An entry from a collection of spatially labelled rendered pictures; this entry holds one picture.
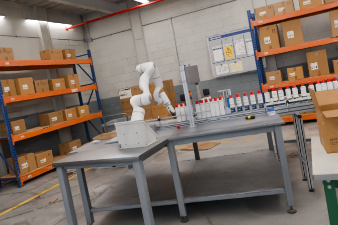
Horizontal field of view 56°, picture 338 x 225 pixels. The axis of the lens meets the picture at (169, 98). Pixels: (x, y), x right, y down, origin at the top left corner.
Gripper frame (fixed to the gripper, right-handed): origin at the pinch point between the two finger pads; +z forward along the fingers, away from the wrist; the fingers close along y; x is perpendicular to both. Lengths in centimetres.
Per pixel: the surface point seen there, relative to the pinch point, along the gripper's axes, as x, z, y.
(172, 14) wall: -15, -215, 468
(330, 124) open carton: -116, 41, -158
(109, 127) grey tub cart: 158, -34, 178
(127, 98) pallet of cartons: 156, -78, 333
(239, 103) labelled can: -70, 21, -3
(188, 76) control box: -39, -31, -18
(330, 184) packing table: -97, 59, -188
